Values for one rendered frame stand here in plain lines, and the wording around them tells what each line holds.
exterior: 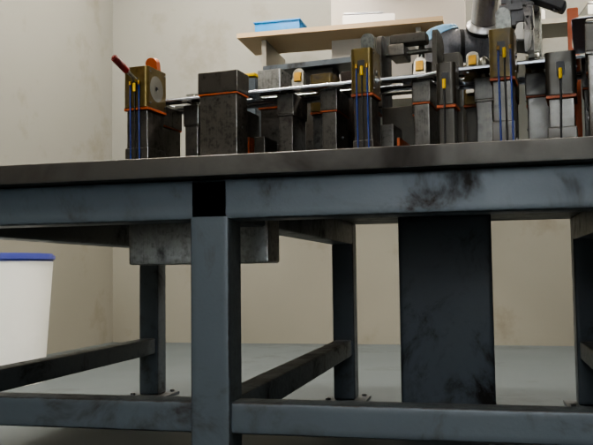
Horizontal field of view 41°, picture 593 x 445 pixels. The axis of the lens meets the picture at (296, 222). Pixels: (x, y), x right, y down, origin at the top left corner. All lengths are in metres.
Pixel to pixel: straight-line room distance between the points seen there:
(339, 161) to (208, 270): 0.33
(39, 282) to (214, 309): 2.24
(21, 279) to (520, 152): 2.64
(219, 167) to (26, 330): 2.31
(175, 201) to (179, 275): 4.14
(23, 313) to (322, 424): 2.34
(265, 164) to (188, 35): 4.50
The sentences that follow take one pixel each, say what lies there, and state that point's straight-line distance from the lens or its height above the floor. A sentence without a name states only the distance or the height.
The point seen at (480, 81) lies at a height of 0.98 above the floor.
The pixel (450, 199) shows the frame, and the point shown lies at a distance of 1.46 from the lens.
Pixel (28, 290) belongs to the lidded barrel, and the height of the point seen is 0.41.
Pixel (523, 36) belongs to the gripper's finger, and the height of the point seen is 1.06.
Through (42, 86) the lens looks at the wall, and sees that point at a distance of 5.24.
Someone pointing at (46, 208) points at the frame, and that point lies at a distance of 1.70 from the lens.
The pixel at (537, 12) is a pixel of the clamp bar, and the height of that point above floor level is 1.20.
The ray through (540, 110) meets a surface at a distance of 2.17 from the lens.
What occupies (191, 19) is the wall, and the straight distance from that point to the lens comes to 5.97.
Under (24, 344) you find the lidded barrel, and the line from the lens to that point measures 3.70.
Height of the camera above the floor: 0.47
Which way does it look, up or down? 4 degrees up
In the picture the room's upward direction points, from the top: 1 degrees counter-clockwise
